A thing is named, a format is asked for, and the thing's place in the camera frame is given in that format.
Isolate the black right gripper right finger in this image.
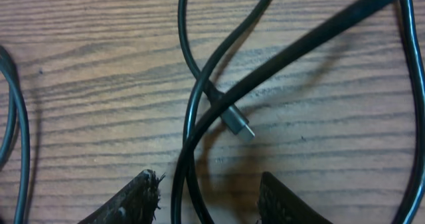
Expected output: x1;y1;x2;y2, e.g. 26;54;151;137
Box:
257;171;331;224

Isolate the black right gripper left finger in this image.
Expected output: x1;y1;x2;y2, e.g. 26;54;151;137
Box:
78;169;165;224

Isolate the black USB cable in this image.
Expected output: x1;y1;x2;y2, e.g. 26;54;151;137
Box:
0;46;31;224
171;0;425;224

